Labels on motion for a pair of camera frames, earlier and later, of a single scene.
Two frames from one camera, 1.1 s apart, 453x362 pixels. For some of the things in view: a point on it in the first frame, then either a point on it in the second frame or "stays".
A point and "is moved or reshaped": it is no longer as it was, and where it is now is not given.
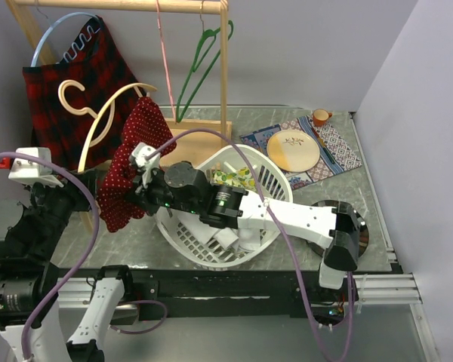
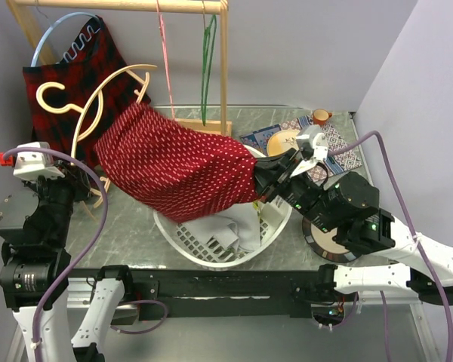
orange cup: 320,117 stays
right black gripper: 143,197 to 268,169
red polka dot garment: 146,123 is moved or reshaped
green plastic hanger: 211,32 to 209,34
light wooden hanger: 94,113 to 83,109
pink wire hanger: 164,57 stays
